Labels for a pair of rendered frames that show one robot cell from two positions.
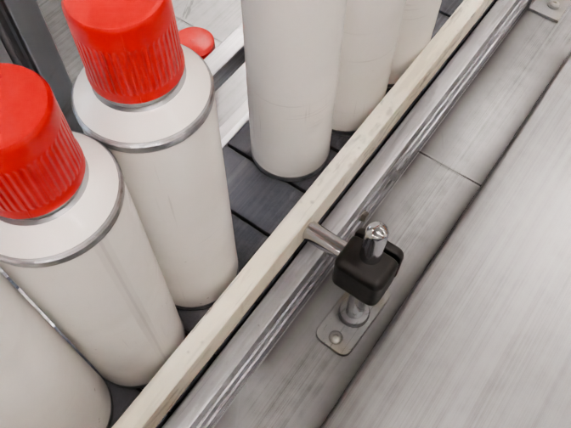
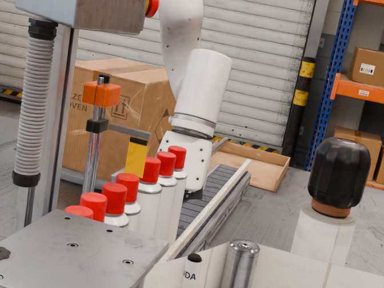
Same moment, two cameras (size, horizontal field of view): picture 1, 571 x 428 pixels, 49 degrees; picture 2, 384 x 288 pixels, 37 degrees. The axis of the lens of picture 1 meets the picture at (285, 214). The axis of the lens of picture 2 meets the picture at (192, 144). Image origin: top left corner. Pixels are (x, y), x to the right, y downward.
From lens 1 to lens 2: 0.67 m
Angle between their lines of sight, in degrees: 49
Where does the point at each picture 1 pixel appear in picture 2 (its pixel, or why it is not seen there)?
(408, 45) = (168, 239)
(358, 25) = (159, 219)
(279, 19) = (143, 206)
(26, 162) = (123, 196)
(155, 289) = not seen: hidden behind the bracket
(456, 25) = (183, 237)
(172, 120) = (135, 208)
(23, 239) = (113, 220)
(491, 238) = not seen: outside the picture
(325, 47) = (154, 218)
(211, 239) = not seen: hidden behind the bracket
